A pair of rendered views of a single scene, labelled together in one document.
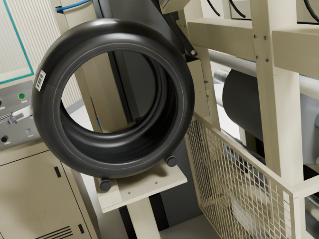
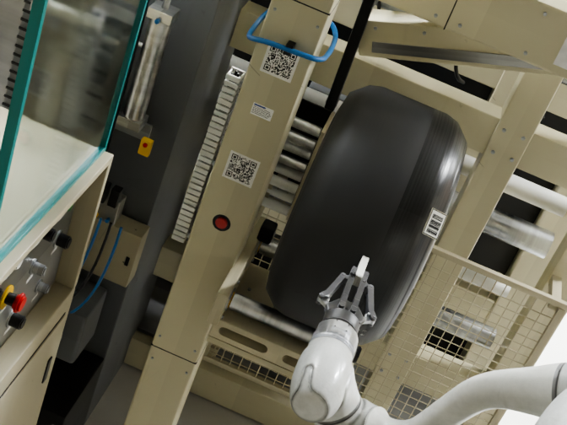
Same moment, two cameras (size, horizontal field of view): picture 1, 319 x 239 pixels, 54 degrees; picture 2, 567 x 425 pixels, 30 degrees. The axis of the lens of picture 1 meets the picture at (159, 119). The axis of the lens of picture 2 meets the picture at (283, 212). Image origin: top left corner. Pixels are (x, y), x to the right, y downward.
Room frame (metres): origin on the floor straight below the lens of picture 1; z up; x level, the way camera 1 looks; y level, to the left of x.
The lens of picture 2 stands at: (0.79, 2.35, 2.46)
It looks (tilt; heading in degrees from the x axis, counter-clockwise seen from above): 31 degrees down; 285
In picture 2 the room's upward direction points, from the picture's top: 22 degrees clockwise
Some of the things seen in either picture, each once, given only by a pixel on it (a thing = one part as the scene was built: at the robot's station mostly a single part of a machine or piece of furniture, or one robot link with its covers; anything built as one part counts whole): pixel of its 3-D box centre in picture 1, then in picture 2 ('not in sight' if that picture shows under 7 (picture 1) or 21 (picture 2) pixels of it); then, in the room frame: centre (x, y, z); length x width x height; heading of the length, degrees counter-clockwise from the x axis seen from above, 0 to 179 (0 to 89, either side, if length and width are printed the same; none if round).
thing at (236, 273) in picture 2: not in sight; (240, 268); (1.41, 0.20, 0.90); 0.40 x 0.03 x 0.10; 102
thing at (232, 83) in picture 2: not in sight; (208, 158); (1.56, 0.28, 1.19); 0.05 x 0.04 x 0.48; 102
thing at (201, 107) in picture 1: (184, 87); (279, 153); (1.53, -0.16, 1.05); 0.20 x 0.15 x 0.30; 12
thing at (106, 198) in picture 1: (104, 177); (283, 345); (1.20, 0.30, 0.83); 0.36 x 0.09 x 0.06; 12
